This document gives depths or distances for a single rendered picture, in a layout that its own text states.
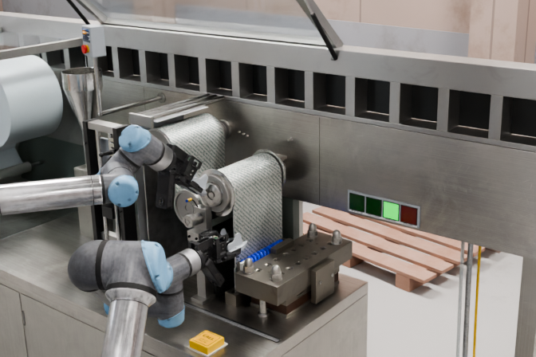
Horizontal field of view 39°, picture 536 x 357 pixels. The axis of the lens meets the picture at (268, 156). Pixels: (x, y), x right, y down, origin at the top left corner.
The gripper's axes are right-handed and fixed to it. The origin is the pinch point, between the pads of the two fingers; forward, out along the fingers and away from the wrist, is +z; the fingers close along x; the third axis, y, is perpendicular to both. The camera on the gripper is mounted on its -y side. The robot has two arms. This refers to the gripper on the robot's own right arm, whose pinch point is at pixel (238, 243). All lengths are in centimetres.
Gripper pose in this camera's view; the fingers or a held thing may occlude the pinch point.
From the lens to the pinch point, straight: 233.4
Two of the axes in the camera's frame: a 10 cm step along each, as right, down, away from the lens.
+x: -7.8, -1.7, 6.0
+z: 6.2, -2.5, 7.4
